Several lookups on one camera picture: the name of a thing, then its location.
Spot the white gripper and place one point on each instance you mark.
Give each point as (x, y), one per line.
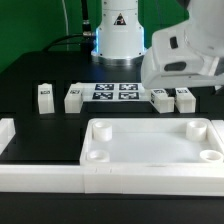
(171, 62)

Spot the white desk top tray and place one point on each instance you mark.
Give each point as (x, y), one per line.
(151, 141)

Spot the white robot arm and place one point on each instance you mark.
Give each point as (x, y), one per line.
(120, 36)

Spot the white right fence block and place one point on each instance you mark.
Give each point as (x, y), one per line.
(218, 126)

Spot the white front fence bar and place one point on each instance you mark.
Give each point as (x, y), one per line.
(199, 180)

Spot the white marker base plate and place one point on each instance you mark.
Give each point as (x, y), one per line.
(114, 92)

